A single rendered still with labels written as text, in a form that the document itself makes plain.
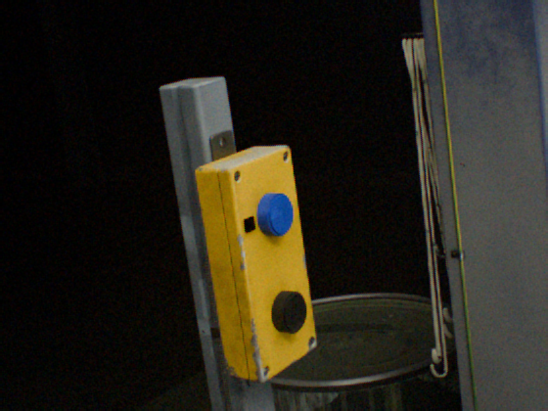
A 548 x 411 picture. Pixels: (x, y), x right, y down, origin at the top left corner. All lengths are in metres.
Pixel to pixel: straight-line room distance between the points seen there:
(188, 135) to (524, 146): 0.55
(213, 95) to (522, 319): 0.66
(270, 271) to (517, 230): 0.50
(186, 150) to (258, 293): 0.19
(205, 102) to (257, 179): 0.11
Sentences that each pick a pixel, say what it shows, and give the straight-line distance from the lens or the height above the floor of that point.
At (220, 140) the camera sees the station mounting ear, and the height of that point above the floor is 1.57.
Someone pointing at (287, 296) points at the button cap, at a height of 1.38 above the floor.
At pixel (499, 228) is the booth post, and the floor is 1.33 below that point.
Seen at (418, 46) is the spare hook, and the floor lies 1.60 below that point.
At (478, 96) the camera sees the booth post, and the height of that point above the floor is 1.53.
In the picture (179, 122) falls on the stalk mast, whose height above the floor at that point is 1.60.
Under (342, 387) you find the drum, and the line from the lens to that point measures 2.24.
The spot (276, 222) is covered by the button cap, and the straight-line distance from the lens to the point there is 1.18.
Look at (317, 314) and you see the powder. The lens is 2.70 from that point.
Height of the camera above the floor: 1.77
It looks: 13 degrees down
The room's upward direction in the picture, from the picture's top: 8 degrees counter-clockwise
